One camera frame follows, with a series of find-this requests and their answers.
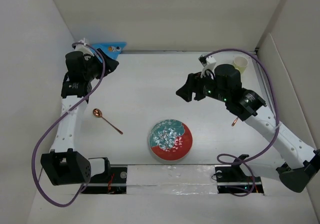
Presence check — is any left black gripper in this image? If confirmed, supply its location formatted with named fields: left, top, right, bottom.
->
left=83, top=49, right=118, bottom=81

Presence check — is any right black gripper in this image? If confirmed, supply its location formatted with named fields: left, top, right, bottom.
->
left=175, top=68, right=229, bottom=103

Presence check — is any blue space-print cloth placemat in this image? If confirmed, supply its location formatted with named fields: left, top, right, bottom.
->
left=92, top=42, right=127, bottom=60

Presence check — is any copper fork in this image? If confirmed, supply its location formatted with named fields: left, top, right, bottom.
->
left=232, top=117, right=239, bottom=127

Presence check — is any red and teal plate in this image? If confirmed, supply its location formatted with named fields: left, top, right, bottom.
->
left=148, top=119, right=193, bottom=161

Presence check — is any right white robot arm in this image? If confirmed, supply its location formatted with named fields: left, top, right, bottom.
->
left=176, top=64, right=320, bottom=193

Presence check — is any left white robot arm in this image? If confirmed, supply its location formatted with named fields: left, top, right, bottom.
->
left=40, top=48, right=119, bottom=186

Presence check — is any copper spoon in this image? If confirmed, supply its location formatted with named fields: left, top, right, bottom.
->
left=92, top=108, right=123, bottom=135

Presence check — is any pale yellow cup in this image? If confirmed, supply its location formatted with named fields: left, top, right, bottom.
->
left=232, top=56, right=249, bottom=75

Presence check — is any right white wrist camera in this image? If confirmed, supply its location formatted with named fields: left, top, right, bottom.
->
left=199, top=55, right=217, bottom=78

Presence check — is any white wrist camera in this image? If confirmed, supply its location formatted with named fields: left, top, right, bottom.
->
left=74, top=38, right=95, bottom=56
left=199, top=55, right=217, bottom=78

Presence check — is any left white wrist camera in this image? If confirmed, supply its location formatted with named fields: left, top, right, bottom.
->
left=74, top=38, right=95, bottom=56

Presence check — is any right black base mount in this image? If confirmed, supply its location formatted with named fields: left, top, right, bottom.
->
left=211, top=165, right=264, bottom=194

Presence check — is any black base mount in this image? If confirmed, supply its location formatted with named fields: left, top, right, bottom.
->
left=211, top=165, right=264, bottom=194
left=81, top=165, right=128, bottom=194

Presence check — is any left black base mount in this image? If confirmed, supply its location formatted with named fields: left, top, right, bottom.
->
left=81, top=165, right=128, bottom=194

